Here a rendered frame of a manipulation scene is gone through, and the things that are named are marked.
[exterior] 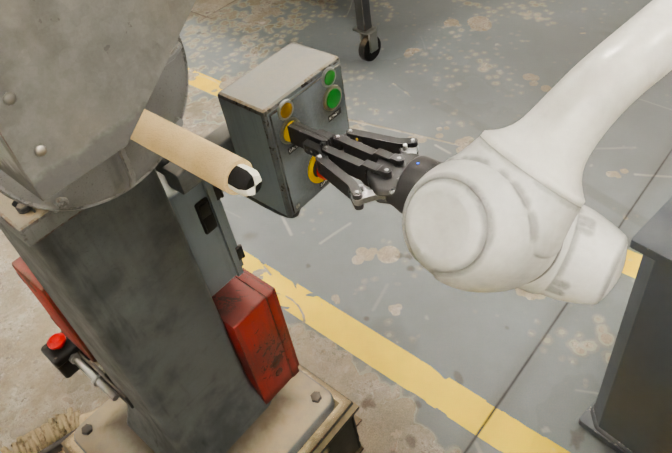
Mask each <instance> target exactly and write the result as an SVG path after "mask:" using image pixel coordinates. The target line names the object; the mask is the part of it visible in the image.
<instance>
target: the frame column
mask: <svg viewBox="0 0 672 453"><path fill-rule="evenodd" d="M0 229H1V231H2V232H3V233H4V235H5V236H6V238H7V239H8V240H9V242H10V243H11V244H12V246H13V247H14V248H15V250H16V251H17V253H18V254H19V255H20V257H21V258H22V259H23V261H24V262H25V263H26V265H27V266H28V268H29V269H30V270H31V272H32V273H33V274H34V276H35V277H36V278H37V280H38V281H39V283H40V284H41V285H42V287H43V288H44V289H45V291H46V292H47V293H48V295H49V296H50V298H51V299H52V300H53V302H54V303H55V304H56V306H57V307H58V308H59V310H60V311H61V313H62V314H63V315H64V317H65V318H66V319H67V321H68V322H69V323H70V325H71V326H72V327H73V329H74V330H75V332H76V333H77V334H78V336H79V337H80V338H81V340H82V341H83V342H84V344H85V345H86V347H87V348H88V349H89V351H90V352H91V353H92V355H93V356H94V357H95V359H96V360H97V362H98V363H99V364H100V366H101V367H102V368H103V370H104V371H105V372H106V374H107V375H108V377H109V378H110V379H111V381H112V382H113V383H114V385H115V386H116V387H117V388H118V389H119V390H120V391H121V392H123V393H124V394H125V395H126V396H127V398H128V399H129V400H130V402H131V403H132V404H133V406H134V408H133V409H132V408H131V407H130V406H129V405H128V404H127V406H128V414H127V424H128V426H129V427H130V428H131V429H132V430H133V431H134V432H135V433H136V434H137V435H138V436H139V437H140V438H141V439H142V440H143V441H144V442H145V443H146V444H147V445H148V446H149V447H150V448H151V449H152V450H153V451H154V452H155V453H226V452H227V451H228V450H229V449H230V448H231V446H232V445H233V444H234V443H235V442H236V441H237V440H238V439H239V438H240V437H241V436H242V435H243V433H244V432H245V431H246V430H247V429H248V428H249V427H250V426H251V425H252V424H253V423H254V422H255V420H256V419H257V418H258V417H259V416H260V415H261V414H262V413H263V412H264V411H265V410H266V409H267V408H268V406H269V405H270V404H271V401H270V402H269V403H268V404H267V405H266V404H265V402H264V401H263V399H262V398H261V396H260V395H259V393H258V392H257V391H256V389H255V388H254V386H253V385H252V383H251V382H250V380H249V379H248V377H247V376H246V374H245V372H244V369H243V367H242V365H241V362H240V360H239V358H238V356H237V353H236V351H235V349H234V347H233V344H232V342H231V340H230V338H229V335H228V333H227V331H226V328H225V326H224V324H223V322H222V319H221V317H220V315H219V313H218V310H217V308H216V306H215V303H214V301H213V299H212V297H211V294H210V292H209V290H208V288H207V285H206V283H205V281H204V278H203V276H202V274H201V272H200V269H199V267H198V265H197V263H196V260H195V258H194V256H193V254H192V251H191V249H190V247H189V244H188V242H187V240H186V238H185V235H184V233H183V231H182V229H181V226H180V224H179V222H178V219H177V217H176V215H175V213H174V210H173V208H172V206H171V204H170V201H169V199H168V197H167V194H166V192H165V190H164V188H163V185H162V183H161V181H160V179H159V176H158V174H157V172H156V170H155V168H154V169H153V170H152V172H151V173H150V174H149V175H148V176H146V177H145V178H144V179H143V180H142V181H141V182H140V183H138V184H137V185H136V186H134V187H133V188H132V189H130V190H129V191H127V192H126V193H124V194H122V195H120V196H118V197H117V198H115V199H112V200H110V201H108V202H105V203H102V204H100V205H97V206H94V207H90V208H86V209H85V210H83V211H82V212H80V213H79V214H78V215H76V216H75V217H73V218H72V219H70V220H69V221H68V222H66V223H65V224H63V225H62V226H61V227H59V228H58V229H56V230H55V231H53V232H52V233H51V234H49V235H48V236H46V237H45V238H44V239H42V240H41V241H39V242H38V243H36V244H35V245H34V246H31V247H30V246H28V245H26V244H25V243H24V242H23V241H22V240H21V239H19V238H18V237H17V236H16V235H15V234H14V233H12V232H11V231H10V230H9V229H8V228H6V227H5V226H4V225H3V224H2V223H1V222H0Z"/></svg>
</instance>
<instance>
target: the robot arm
mask: <svg viewBox="0 0 672 453"><path fill-rule="evenodd" d="M671 70H672V0H652V1H651V2H650V3H649V4H647V5H646V6H645V7H644V8H643V9H641V10H640V11H639V12H638V13H636V14H635V15H634V16H633V17H632V18H630V19H629V20H628V21H627V22H626V23H624V24H623V25H622V26H621V27H620V28H618V29H617V30H616V31H615V32H614V33H612V34H611V35H610V36H609V37H608V38H606V39H605V40H604V41H603V42H602V43H600V44H599V45H598V46H597V47H596V48H595V49H593V50H592V51H591V52H590V53H589V54H588V55H586V56H585V57H584V58H583V59H582V60H581V61H580V62H579V63H577V64H576V65H575V66H574V67H573V68H572V69H571V70H570V71H569V72H568V73H567V74H566V75H565V76H564V77H563V78H562V79H561V80H560V81H559V82H558V83H557V84H556V85H555V86H554V87H553V88H552V89H551V90H550V91H549V92H548V93H547V94H546V95H545V96H544V97H543V98H542V99H541V100H540V101H539V102H538V103H537V104H536V105H535V106H534V107H533V108H532V109H531V110H530V111H529V112H528V113H527V114H526V115H525V116H524V117H523V118H521V119H520V120H519V121H517V122H516V123H514V124H512V125H510V126H507V127H505V128H501V129H496V130H484V131H483V133H482V134H481V135H480V136H479V137H478V138H476V139H475V140H474V141H473V142H472V143H470V144H469V145H468V146H467V147H466V148H464V149H463V150H462V151H460V152H459V153H458V154H456V155H455V156H453V157H451V158H449V159H448V160H446V161H445V162H444V163H443V162H440V161H438V160H435V159H433V158H430V157H428V156H424V155H422V156H420V155H419V152H418V139H417V138H398V137H393V136H388V135H383V134H378V133H373V132H368V131H363V130H358V129H353V128H349V129H347V130H346V133H345V134H343V135H341V134H336V135H335V134H332V133H330V132H327V131H325V130H323V129H319V130H316V129H314V128H312V127H309V126H307V125H304V124H302V123H300V122H297V121H293V122H292V123H291V124H289V125H288V126H287V128H288V133H289V137H290V141H291V143H292V144H295V145H297V146H299V147H301V148H303V149H304V151H305V152H306V153H307V154H309V155H312V156H314V157H315V160H316V165H317V170H318V173H319V174H320V175H322V176H323V177H324V178H325V179H327V180H328V181H329V182H330V183H331V184H332V185H334V186H335V187H336V188H337V189H338V190H340V191H341V192H342V193H343V194H344V195H346V196H347V197H348V198H349V199H350V200H351V202H352V204H353V206H354V208H355V209H356V210H362V209H363V208H364V203H368V202H371V201H374V200H376V201H377V202H378V203H383V204H390V205H392V206H393V207H395V208H396V209H397V210H398V211H399V212H400V213H402V231H403V236H404V240H405V243H406V246H407V248H408V250H409V252H410V254H411V256H412V257H413V258H414V259H415V260H416V261H418V262H419V263H420V264H421V265H422V266H423V267H424V268H425V269H426V270H427V271H429V272H430V273H431V274H432V275H433V276H434V277H435V279H437V280H438V281H439V282H441V283H443V284H445V285H447V286H450V287H453V288H456V289H459V290H463V291H469V292H478V293H495V292H502V291H508V290H511V289H515V288H519V289H522V290H524V291H526V292H529V293H532V294H542V295H544V296H547V297H549V298H552V299H555V300H560V301H565V302H571V303H578V304H590V305H595V304H598V303H599V302H600V301H601V300H602V299H603V298H604V297H605V296H606V295H607V294H608V293H609V292H610V291H611V290H612V288H613V287H614V285H615V284H616V283H617V281H618V279H619V277H620V276H621V274H622V271H623V268H624V265H625V261H626V256H627V246H628V241H627V240H628V239H627V236H626V235H625V234H624V233H623V232H622V231H621V230H620V229H619V228H618V227H616V226H615V225H614V224H613V223H612V222H610V221H609V220H608V219H606V218H605V217H604V216H602V215H601V214H599V213H598V212H596V211H595V210H593V209H592V208H590V207H588V206H586V205H583V204H584V203H585V198H584V194H583V188H582V174H583V170H584V167H585V164H586V162H587V160H588V158H589V156H590V155H591V153H592V151H593V150H594V148H595V147H596V145H597V144H598V142H599V141H600V139H601V138H602V137H603V136H604V134H605V133H606V132H607V131H608V129H609V128H610V127H611V126H612V124H613V123H614V122H615V121H616V120H617V119H618V118H619V117H620V115H621V114H622V113H623V112H624V111H625V110H626V109H627V108H628V107H629V106H630V105H631V104H632V103H633V102H634V101H635V100H636V99H638V98H639V97H640V96H641V95H642V94H643V93H644V92H646V91H647V90H648V89H649V88H650V87H652V86H653V85H654V84H655V83H656V82H658V81H659V80H660V79H661V78H663V77H664V76H665V75H666V74H668V73H669V72H670V71H671ZM356 138H358V141H357V140H356ZM349 175H350V176H349ZM351 176H352V177H354V178H356V179H359V180H361V181H362V183H363V184H364V185H366V186H368V187H369V188H370V190H368V189H366V188H365V187H364V186H363V184H360V185H358V183H357V182H356V181H355V180H354V179H353V178H352V177H351Z"/></svg>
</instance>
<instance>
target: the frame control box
mask: <svg viewBox="0 0 672 453"><path fill-rule="evenodd" d="M328 67H332V68H334V69H335V71H336V79H335V82H334V83H333V85H332V86H330V87H324V86H323V85H322V80H321V79H322V78H321V77H322V74H323V72H324V70H325V69H326V68H328ZM334 88H337V89H339V90H340V93H341V99H340V102H339V104H338V105H337V106H336V107H335V108H328V106H327V102H326V101H327V96H328V94H329V92H330V91H331V90H332V89H334ZM217 96H218V99H219V102H220V106H221V109H222V112H223V115H224V118H225V122H226V125H227V128H228V131H229V134H230V137H231V141H232V144H233V147H234V150H235V153H236V155H238V156H240V157H242V158H244V159H246V160H248V161H249V162H250V163H251V165H252V168H253V169H255V170H257V171H258V172H259V174H260V177H261V179H262V186H261V188H260V190H259V191H258V192H257V193H256V194H255V195H251V196H245V197H247V198H248V199H250V200H252V201H254V202H256V203H257V204H259V205H261V206H263V207H265V208H266V209H268V210H270V211H272V212H274V213H276V214H279V215H281V216H284V217H286V218H295V217H297V216H299V213H300V209H301V208H302V207H303V206H305V205H306V204H307V203H308V202H309V201H310V200H311V199H312V198H314V197H315V196H316V195H317V194H318V193H319V192H320V191H321V190H323V189H324V188H325V187H326V186H327V185H328V184H329V183H330V182H329V181H328V180H323V179H321V178H319V177H318V176H317V172H316V171H317V165H316V160H315V157H314V156H312V155H309V154H307V153H306V152H305V151H304V149H303V148H301V147H299V146H297V145H295V144H292V143H291V142H288V141H286V140H285V139H284V130H285V128H286V126H287V124H288V123H289V122H291V121H297V122H300V123H302V124H304V125H307V126H309V127H312V128H314V129H316V130H319V129H323V130H325V131H327V132H330V133H332V134H335V135H336V134H341V135H343V134H345V133H346V130H347V129H349V128H350V127H349V120H348V113H347V106H346V99H345V92H344V85H343V79H342V72H341V65H340V59H339V58H338V57H337V56H335V55H332V54H328V53H325V52H322V51H319V50H316V49H313V48H310V47H307V46H304V45H301V44H298V43H295V42H293V43H290V44H289V45H287V46H286V47H284V48H283V49H281V50H280V51H278V52H277V53H275V54H274V55H272V56H271V57H269V58H268V59H267V60H265V61H264V62H262V63H261V64H259V65H258V66H256V67H255V68H253V69H252V70H250V71H249V72H247V73H246V74H244V75H243V76H242V77H240V78H239V79H237V80H236V81H234V82H233V83H231V84H230V85H228V86H227V87H225V88H224V89H222V90H221V91H220V92H218V95H217ZM285 99H289V100H290V101H291V102H292V103H293V105H294V110H293V113H292V115H291V117H290V118H289V119H287V120H280V119H279V118H278V115H277V109H278V106H279V104H280V103H281V102H282V101H283V100H285Z"/></svg>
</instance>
